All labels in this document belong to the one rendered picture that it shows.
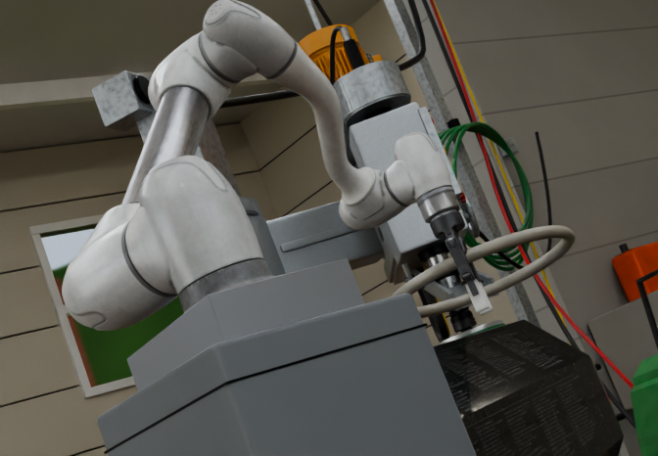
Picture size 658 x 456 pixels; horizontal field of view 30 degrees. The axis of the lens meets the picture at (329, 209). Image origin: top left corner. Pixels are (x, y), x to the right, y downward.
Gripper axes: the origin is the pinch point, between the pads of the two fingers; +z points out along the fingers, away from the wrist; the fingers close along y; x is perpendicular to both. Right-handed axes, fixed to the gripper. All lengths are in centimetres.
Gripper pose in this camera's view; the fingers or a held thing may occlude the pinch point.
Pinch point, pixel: (479, 297)
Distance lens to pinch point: 277.1
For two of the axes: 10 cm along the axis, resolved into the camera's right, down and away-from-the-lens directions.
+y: 2.9, 1.8, 9.4
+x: -8.9, 4.2, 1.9
